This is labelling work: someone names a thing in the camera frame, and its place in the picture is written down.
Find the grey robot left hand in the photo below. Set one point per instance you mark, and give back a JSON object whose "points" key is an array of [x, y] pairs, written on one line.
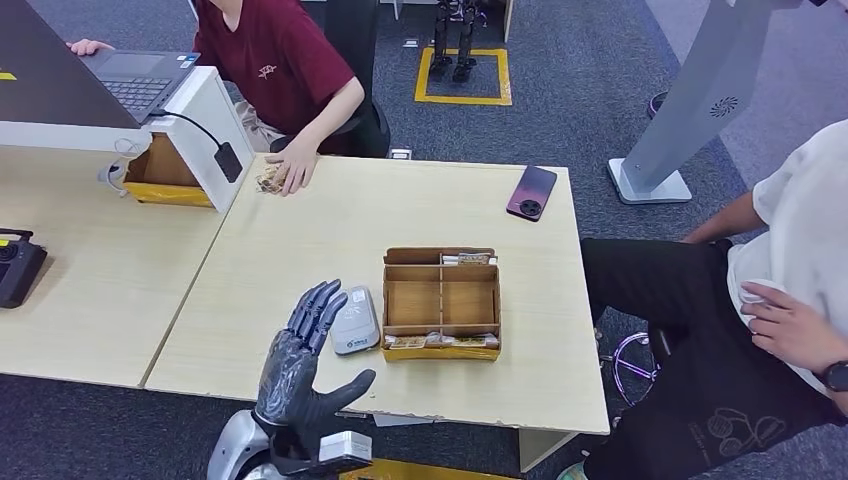
{"points": [[291, 378]]}

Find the person's left hand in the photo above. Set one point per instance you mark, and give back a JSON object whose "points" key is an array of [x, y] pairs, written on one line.
{"points": [[295, 166], [792, 331]]}

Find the person's right hand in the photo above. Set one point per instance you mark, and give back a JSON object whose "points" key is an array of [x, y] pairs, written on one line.
{"points": [[89, 48]]}

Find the stack of printed cards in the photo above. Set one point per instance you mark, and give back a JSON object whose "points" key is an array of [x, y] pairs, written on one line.
{"points": [[268, 180]]}

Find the person's left forearm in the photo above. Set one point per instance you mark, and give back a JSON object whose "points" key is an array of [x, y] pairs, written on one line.
{"points": [[331, 116]]}

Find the person's right forearm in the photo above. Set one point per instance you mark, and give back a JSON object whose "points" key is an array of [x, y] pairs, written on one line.
{"points": [[722, 222]]}

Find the grey white card reader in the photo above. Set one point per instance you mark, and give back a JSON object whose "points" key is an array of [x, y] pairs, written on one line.
{"points": [[358, 331]]}

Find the person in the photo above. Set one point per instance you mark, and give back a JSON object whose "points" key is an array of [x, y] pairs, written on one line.
{"points": [[696, 318], [278, 66]]}

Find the wooden card organizer box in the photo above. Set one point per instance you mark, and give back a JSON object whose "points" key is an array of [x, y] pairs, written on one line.
{"points": [[440, 305]]}

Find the dark grey laptop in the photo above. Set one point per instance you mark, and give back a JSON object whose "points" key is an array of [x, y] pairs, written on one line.
{"points": [[136, 79]]}

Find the black wristwatch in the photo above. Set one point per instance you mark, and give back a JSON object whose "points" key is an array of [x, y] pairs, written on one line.
{"points": [[836, 376]]}

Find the small grey floor box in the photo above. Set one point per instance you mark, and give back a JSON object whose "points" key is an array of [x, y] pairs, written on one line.
{"points": [[399, 154]]}

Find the white laptop riser stand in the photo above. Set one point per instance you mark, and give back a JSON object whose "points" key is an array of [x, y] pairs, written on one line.
{"points": [[199, 119]]}

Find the cardboard box with yellow tape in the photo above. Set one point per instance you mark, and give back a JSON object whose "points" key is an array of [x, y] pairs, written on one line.
{"points": [[164, 193]]}

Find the black office chair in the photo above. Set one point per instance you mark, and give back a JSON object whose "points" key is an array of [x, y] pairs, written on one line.
{"points": [[361, 40]]}

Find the small white floor item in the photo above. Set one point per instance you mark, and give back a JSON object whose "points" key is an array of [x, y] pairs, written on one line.
{"points": [[409, 43]]}

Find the standing humanoid robot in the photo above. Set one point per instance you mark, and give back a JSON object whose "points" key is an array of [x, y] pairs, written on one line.
{"points": [[454, 40]]}

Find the black controller device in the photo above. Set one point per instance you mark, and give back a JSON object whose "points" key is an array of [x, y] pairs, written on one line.
{"points": [[18, 268]]}

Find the purple smartphone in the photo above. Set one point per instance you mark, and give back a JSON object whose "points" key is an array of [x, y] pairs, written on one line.
{"points": [[531, 192]]}

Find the grey kiosk stand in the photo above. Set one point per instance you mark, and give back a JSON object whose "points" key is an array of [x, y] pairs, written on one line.
{"points": [[696, 99]]}

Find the white furniture panel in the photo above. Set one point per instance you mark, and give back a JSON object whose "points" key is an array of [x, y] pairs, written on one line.
{"points": [[507, 20]]}

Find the white desk leg panel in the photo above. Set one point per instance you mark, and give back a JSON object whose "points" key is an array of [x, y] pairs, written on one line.
{"points": [[540, 450]]}

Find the dark round floor object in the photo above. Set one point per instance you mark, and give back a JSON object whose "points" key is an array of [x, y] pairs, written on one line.
{"points": [[656, 104]]}

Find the purple wheel frame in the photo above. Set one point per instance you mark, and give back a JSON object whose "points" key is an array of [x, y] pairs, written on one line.
{"points": [[629, 368]]}

